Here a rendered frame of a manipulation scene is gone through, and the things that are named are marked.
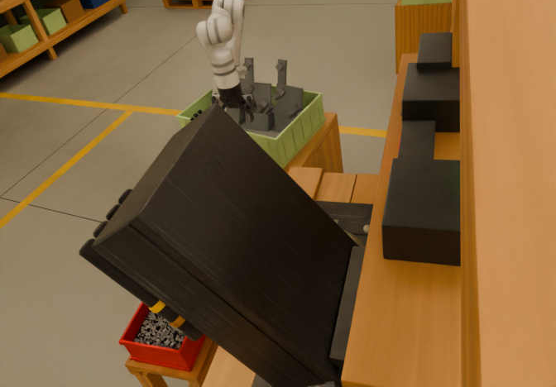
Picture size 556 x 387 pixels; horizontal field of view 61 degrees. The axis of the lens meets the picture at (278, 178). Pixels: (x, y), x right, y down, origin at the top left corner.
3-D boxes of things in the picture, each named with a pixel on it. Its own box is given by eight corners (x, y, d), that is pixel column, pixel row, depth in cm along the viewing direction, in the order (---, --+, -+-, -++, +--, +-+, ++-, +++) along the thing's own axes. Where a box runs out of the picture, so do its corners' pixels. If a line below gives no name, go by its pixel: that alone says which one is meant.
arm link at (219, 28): (227, 18, 134) (233, 8, 146) (198, 24, 135) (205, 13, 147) (233, 43, 137) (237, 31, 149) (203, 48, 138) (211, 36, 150)
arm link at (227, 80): (249, 71, 154) (245, 53, 150) (237, 88, 146) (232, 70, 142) (223, 72, 156) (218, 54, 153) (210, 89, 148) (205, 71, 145)
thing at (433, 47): (415, 92, 104) (415, 63, 100) (419, 60, 115) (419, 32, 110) (449, 92, 102) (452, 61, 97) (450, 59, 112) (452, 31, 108)
